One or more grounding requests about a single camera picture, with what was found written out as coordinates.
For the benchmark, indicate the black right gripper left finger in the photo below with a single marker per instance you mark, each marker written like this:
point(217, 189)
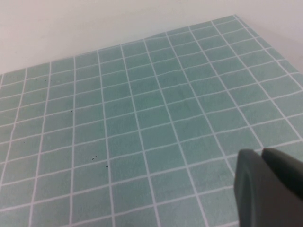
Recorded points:
point(255, 196)

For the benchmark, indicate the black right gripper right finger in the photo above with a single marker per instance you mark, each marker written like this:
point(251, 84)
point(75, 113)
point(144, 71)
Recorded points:
point(284, 170)

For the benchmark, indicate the green white-checked tablecloth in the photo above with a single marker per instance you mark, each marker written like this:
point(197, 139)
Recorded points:
point(118, 118)

